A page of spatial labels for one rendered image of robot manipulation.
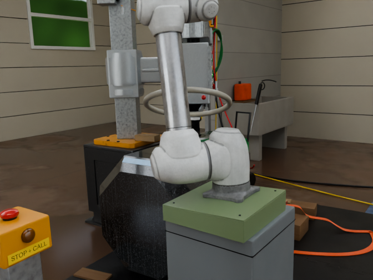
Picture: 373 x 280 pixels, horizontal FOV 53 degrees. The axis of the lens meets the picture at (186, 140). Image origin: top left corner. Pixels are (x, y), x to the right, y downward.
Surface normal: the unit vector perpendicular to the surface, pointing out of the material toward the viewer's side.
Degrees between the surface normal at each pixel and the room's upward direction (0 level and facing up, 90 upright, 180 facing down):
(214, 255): 90
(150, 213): 90
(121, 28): 90
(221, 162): 86
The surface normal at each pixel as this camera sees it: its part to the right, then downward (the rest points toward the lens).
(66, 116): 0.80, 0.09
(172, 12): 0.33, 0.11
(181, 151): 0.17, -0.05
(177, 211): -0.60, 0.17
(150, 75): -0.04, 0.19
